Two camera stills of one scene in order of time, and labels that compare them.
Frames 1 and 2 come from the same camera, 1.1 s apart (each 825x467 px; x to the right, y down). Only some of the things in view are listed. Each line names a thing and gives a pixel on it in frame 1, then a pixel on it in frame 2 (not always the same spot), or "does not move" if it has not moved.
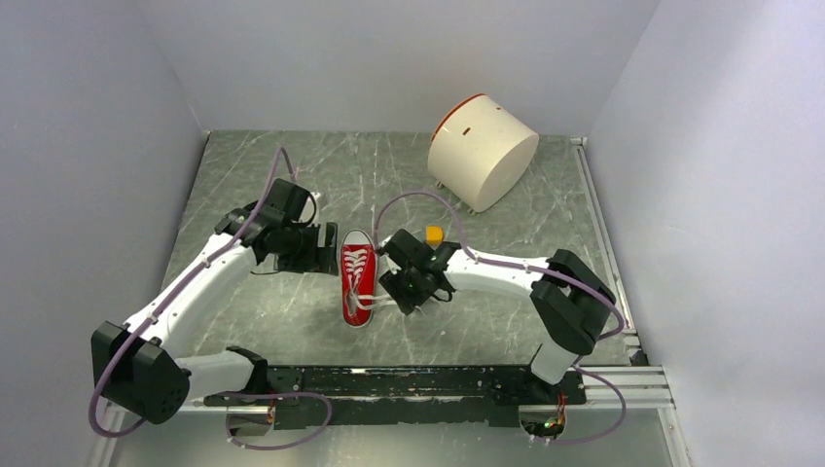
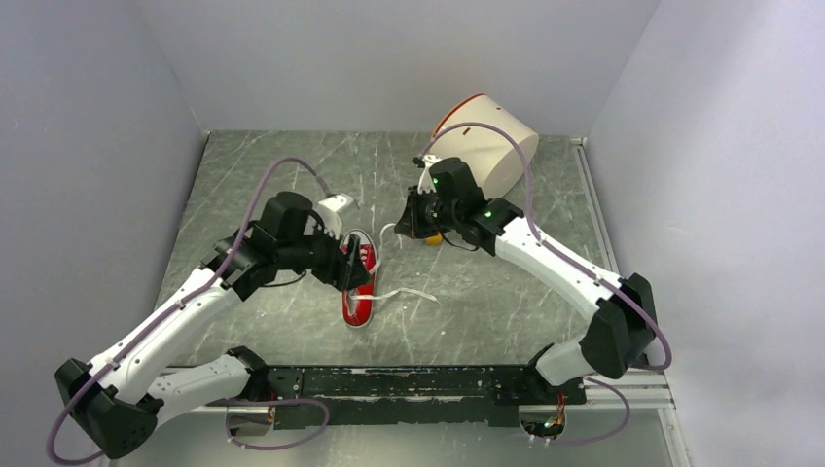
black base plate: x=400 y=398 does not move
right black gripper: x=391 y=282 → x=411 y=223
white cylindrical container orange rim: x=481 y=154 does not move
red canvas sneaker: x=359 y=265 does not move
